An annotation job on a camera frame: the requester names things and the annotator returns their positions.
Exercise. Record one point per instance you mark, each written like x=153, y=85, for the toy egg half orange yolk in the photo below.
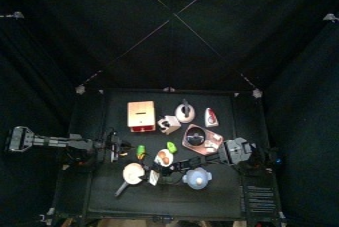
x=166, y=160

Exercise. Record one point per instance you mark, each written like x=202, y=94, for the red and white toy iron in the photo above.
x=212, y=118

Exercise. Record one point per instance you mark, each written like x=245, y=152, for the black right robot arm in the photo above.
x=237, y=150

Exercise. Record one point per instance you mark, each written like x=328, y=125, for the white toy frying pan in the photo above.
x=134, y=173

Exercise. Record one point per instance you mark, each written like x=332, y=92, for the toy corn green husk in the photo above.
x=141, y=151

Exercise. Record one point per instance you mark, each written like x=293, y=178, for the light blue toy pot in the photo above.
x=193, y=185

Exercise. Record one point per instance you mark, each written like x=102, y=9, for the wooden toy toaster red front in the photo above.
x=141, y=113

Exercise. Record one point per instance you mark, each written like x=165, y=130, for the cream toy knife block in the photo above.
x=170, y=124

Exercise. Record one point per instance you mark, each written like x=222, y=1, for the white toy bowl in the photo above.
x=158, y=157

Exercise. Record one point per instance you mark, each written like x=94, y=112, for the dark red tray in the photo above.
x=213, y=145

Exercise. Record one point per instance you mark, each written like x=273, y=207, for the small bright green toy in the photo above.
x=172, y=147

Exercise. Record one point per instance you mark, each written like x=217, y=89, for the grey frame corner bracket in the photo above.
x=330, y=17
x=169, y=89
x=257, y=93
x=81, y=89
x=17, y=15

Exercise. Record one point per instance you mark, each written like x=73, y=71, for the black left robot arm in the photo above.
x=53, y=142

